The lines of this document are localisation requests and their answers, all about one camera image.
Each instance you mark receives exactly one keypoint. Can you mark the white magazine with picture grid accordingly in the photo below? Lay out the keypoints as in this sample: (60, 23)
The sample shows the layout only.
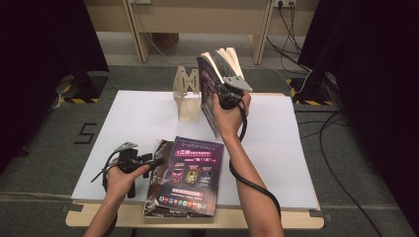
(230, 62)

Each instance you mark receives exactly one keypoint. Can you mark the black tape piece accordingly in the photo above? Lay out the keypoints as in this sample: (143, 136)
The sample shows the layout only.
(321, 216)
(72, 207)

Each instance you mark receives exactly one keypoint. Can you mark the person's right hand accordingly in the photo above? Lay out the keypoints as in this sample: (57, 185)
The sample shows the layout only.
(229, 121)

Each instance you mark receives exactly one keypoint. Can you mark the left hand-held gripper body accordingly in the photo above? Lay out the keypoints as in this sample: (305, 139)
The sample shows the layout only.
(130, 161)

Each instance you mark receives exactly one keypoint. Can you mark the black magazine with red print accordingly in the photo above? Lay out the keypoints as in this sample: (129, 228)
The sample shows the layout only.
(152, 197)

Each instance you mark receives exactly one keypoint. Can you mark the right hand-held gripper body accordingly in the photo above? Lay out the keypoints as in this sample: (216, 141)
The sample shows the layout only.
(230, 97)

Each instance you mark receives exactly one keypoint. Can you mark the brown cardboard box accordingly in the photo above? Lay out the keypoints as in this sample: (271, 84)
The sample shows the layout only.
(166, 39)

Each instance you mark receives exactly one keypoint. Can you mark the white board sheet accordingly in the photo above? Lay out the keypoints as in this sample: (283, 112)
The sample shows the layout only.
(131, 108)

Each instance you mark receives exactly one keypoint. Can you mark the beige expandable book rack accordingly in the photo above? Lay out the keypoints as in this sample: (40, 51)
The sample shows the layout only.
(189, 110)

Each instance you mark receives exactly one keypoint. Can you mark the black curtain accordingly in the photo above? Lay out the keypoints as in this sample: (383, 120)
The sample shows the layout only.
(39, 65)
(378, 82)

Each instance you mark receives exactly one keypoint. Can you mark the black stand base hazard tape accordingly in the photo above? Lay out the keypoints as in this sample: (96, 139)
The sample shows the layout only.
(87, 85)
(313, 89)

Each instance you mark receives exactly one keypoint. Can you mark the person's left hand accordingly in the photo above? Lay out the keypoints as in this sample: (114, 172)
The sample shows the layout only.
(120, 186)

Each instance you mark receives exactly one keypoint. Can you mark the beige wooden desk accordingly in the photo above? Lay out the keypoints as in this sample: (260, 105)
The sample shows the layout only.
(204, 19)

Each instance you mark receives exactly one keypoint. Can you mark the white wall socket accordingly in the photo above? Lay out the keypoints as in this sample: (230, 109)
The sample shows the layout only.
(286, 2)

